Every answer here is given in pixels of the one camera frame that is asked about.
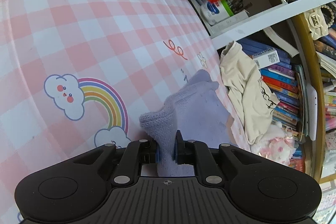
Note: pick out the cream quilted handbag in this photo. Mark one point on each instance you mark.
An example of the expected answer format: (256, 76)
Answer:
(316, 22)

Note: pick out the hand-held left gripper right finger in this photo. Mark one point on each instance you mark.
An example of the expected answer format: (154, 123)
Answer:
(175, 153)

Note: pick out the white jar with blue label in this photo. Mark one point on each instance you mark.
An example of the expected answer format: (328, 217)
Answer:
(212, 13)

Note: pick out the grey flat folder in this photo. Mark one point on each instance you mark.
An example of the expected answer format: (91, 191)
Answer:
(302, 98)

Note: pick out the small white carton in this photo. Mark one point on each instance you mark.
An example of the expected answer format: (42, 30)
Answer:
(266, 58)

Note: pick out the wooden bookshelf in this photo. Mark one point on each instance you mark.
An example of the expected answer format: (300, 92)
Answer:
(305, 50)

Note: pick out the pink checked cartoon table mat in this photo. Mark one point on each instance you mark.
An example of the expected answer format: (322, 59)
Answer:
(78, 29)

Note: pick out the white bunny plush toy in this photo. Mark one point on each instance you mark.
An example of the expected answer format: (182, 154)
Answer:
(278, 145)

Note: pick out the row of colourful books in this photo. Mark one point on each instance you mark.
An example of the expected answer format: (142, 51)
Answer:
(283, 82)

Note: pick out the cream canvas bag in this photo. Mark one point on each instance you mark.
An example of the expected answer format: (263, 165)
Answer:
(244, 87)

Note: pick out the pile of paperbacks and notebooks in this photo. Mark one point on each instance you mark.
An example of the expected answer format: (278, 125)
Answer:
(328, 77)

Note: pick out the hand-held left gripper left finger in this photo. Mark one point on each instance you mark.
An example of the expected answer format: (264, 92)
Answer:
(157, 155)

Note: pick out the white tablet device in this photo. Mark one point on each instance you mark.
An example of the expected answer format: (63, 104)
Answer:
(311, 111)

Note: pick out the purple and brown sweater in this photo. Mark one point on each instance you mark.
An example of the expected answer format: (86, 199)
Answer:
(194, 108)

